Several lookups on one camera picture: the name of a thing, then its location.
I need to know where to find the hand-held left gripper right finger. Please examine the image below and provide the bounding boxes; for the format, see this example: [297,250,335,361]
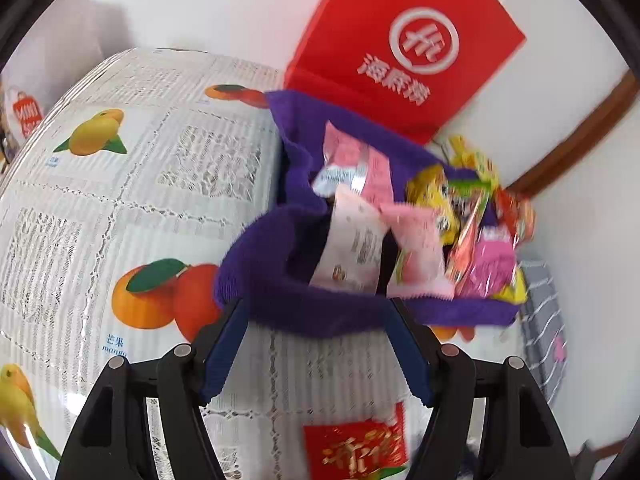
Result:
[389,297,573,480]

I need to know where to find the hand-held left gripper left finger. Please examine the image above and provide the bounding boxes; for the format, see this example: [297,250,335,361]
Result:
[55,297,251,480]

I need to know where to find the purple cloth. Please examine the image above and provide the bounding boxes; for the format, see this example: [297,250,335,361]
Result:
[214,90,521,338]

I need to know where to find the pale pink snack packet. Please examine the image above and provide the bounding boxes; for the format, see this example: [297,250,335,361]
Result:
[380,202,456,301]

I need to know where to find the large magenta snack packet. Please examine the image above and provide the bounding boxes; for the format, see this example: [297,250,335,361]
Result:
[457,227,518,301]

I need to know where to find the long white red snack packet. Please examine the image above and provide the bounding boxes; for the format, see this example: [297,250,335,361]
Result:
[307,185,391,293]

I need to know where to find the yellow dark print snack packet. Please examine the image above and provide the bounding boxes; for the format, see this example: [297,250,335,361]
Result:
[405,165,461,246]

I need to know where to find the red gold snack packet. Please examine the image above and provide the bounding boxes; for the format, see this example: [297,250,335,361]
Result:
[302,402,408,480]

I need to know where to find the orange foil snack packet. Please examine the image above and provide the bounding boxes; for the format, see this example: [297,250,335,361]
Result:
[445,195,488,281]

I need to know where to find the plain yellow snack packet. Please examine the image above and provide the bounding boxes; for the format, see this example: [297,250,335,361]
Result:
[492,267,528,306]

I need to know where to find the grey checked blanket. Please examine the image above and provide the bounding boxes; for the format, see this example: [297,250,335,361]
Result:
[515,260,568,406]

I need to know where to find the green snack packet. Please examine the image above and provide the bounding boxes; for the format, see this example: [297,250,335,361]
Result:
[447,180,493,221]

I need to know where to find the orange snack bag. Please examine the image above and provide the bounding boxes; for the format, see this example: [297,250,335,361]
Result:
[495,187,536,246]

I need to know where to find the fruit print tablecloth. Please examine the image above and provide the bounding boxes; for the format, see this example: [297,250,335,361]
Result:
[0,47,526,480]

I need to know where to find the yellow snack bag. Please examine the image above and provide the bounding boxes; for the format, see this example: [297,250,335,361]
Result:
[447,135,501,191]

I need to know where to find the pink silver snack packet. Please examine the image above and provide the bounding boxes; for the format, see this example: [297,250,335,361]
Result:
[312,122,393,206]

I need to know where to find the red paper bag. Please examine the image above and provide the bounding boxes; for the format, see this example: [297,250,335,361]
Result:
[282,0,528,147]

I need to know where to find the white red shopping bag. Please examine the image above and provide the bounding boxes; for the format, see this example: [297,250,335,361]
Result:
[10,87,46,141]

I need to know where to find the brown wooden frame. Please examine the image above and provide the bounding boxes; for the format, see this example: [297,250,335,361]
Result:
[500,67,640,198]

